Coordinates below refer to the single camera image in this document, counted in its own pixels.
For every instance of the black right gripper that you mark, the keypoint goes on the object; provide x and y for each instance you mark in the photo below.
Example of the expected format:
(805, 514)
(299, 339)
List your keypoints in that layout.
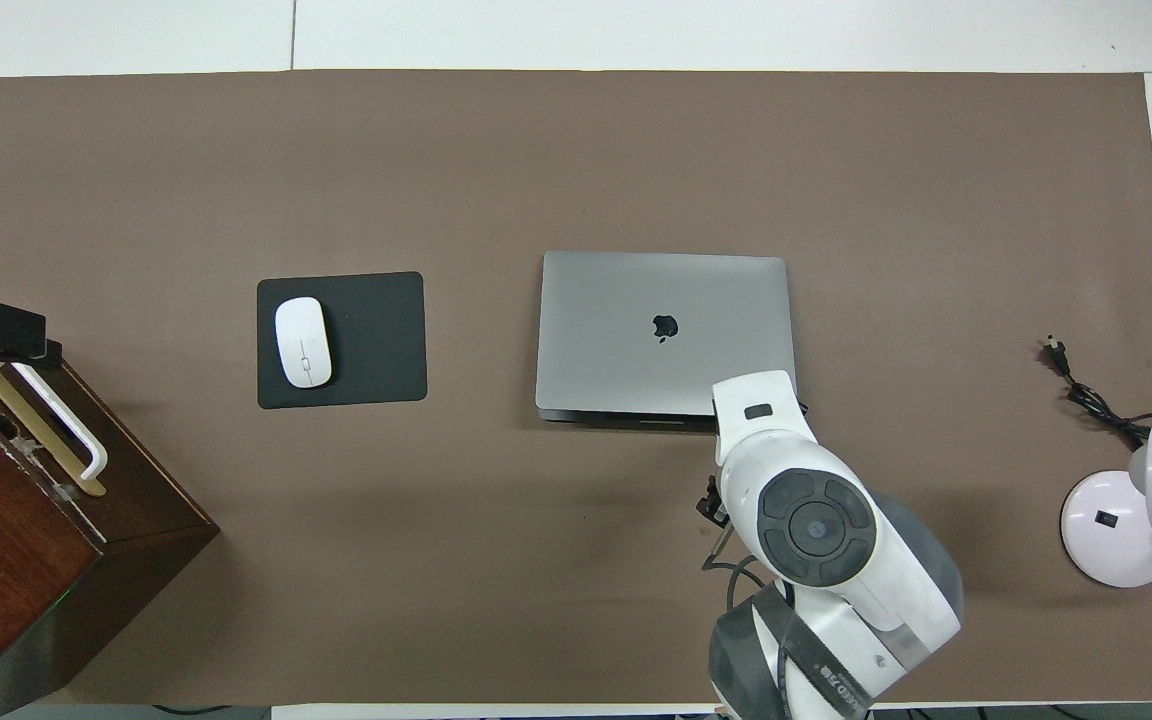
(714, 503)

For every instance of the silver laptop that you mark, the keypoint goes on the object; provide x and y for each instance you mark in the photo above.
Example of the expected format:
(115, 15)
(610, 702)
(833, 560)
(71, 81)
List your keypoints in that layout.
(636, 290)

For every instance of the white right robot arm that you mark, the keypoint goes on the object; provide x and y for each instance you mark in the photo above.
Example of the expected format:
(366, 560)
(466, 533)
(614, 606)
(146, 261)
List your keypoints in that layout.
(836, 590)

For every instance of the dark wooden box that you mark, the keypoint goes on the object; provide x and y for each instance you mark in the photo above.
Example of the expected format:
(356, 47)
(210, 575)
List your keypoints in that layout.
(26, 560)

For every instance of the white computer mouse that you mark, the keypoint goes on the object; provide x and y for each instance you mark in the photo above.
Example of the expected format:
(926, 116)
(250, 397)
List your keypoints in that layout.
(303, 342)

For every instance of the white desk lamp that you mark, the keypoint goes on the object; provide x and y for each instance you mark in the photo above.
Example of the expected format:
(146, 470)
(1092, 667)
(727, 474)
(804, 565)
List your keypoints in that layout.
(1111, 530)

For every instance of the brown table mat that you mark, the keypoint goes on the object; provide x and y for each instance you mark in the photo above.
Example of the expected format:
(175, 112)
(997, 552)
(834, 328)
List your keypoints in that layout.
(576, 160)

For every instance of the black mouse pad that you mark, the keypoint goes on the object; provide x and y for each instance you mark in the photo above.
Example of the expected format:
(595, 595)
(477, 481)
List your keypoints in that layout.
(381, 340)

